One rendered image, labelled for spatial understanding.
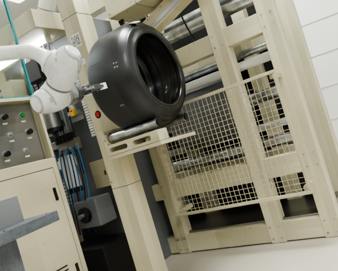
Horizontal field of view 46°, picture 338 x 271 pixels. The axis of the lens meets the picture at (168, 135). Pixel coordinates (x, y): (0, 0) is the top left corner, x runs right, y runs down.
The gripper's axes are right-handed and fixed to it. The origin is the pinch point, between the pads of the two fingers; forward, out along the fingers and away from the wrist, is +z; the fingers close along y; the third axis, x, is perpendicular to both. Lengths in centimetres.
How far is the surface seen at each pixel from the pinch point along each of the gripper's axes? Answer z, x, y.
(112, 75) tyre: 8.9, -3.8, -2.1
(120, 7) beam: 62, -45, 14
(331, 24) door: 441, 4, -53
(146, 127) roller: 17.7, 26.6, -3.8
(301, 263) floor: 35, 118, -53
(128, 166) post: 28, 46, 25
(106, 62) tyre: 10.8, -10.7, 0.1
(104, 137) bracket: 15.9, 24.5, 23.3
